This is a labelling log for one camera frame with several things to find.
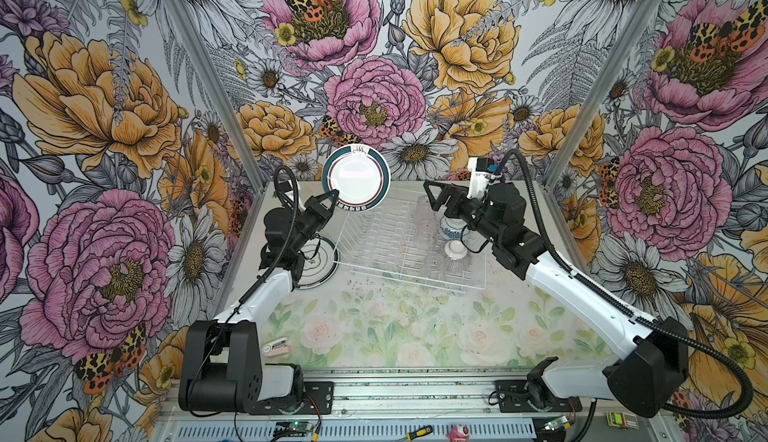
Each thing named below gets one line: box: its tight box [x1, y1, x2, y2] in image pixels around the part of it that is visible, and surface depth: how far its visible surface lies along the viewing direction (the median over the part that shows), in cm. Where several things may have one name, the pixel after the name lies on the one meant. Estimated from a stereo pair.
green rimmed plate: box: [322, 143, 391, 212], surface depth 81 cm
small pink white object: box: [261, 337, 289, 357], surface depth 82 cm
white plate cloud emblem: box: [295, 236, 340, 290], surface depth 97 cm
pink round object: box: [447, 425, 470, 442], surface depth 67 cm
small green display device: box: [606, 411, 639, 430], surface depth 70 cm
